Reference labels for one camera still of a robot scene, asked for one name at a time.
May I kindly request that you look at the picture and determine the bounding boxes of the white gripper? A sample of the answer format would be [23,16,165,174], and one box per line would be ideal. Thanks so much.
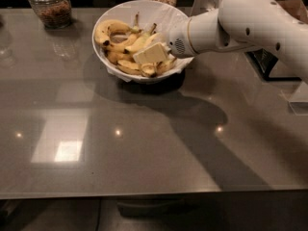
[133,18,195,64]

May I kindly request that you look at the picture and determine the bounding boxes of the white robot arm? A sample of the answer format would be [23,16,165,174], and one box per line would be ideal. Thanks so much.
[133,0,308,83]

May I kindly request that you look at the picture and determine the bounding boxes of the white bowl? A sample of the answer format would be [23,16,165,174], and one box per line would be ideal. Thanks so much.
[91,0,194,85]

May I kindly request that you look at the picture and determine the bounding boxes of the large curved yellow banana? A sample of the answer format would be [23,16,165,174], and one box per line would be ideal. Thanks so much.
[93,19,141,46]

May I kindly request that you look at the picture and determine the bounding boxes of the glass jar with nuts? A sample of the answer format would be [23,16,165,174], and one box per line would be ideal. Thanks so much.
[28,0,71,29]

